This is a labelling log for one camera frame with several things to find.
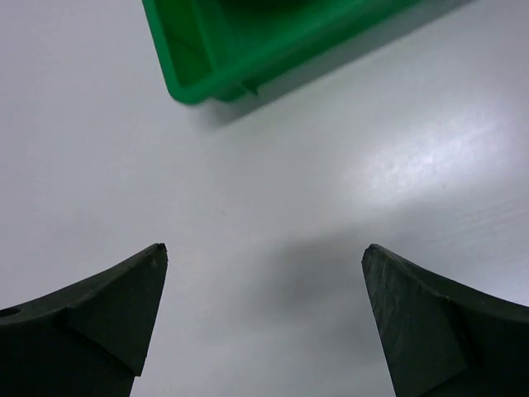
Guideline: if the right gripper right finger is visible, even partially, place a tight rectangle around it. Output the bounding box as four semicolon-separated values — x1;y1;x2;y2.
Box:
361;244;528;396

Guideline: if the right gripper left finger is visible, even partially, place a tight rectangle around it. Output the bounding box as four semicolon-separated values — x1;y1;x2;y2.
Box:
1;243;168;396

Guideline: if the green plastic bin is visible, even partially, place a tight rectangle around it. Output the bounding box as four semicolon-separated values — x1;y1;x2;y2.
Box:
142;0;461;105

